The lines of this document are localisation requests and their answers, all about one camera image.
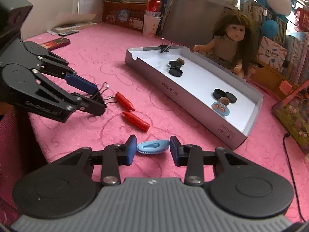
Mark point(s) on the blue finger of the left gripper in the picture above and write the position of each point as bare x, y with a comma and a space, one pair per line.
53, 65
34, 92

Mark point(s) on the black round cap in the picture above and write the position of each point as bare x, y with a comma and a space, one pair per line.
218, 93

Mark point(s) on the pink towel mat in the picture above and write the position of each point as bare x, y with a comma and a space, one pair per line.
98, 54

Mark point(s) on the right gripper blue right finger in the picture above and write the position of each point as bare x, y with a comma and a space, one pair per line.
190, 156

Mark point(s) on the white paper cup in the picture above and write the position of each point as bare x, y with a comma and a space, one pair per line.
150, 25

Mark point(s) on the small black round lid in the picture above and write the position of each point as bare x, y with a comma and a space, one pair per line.
175, 65

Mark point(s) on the grey cardboard tray box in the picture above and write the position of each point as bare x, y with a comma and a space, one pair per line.
193, 91

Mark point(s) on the large black binder clip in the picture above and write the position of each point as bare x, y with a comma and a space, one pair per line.
100, 96

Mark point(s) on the red makeup palette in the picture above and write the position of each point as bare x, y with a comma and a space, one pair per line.
56, 44

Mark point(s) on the brown haired doll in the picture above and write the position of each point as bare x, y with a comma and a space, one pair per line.
233, 45

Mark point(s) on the clear plastic round piece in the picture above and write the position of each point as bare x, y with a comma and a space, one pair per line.
163, 65

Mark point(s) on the pink triangular toy house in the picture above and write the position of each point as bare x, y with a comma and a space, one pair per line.
292, 112

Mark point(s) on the blue hair clip with bears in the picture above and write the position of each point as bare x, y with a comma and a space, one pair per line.
220, 108

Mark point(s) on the small black binder clip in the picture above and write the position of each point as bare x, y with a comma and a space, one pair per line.
165, 46

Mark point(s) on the red cola can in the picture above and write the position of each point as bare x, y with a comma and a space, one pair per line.
153, 8

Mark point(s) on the yellow wooden drawer box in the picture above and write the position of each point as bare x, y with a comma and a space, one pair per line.
273, 83

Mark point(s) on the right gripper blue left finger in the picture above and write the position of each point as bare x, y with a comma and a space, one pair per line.
114, 156

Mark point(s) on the red plastic basket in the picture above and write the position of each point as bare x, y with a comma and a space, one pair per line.
127, 15
301, 20

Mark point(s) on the upper red plastic basket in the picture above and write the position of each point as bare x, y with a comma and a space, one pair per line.
301, 20

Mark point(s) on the row of shelf books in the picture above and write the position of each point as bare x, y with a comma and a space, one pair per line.
264, 23

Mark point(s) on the colourful stationery box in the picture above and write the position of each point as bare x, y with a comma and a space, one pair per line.
271, 53

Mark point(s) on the small brown hazelnut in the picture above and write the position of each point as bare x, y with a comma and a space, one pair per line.
181, 61

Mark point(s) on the light blue hair clip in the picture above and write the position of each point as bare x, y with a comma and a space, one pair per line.
153, 146

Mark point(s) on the small black cap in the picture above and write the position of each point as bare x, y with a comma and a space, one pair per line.
175, 72

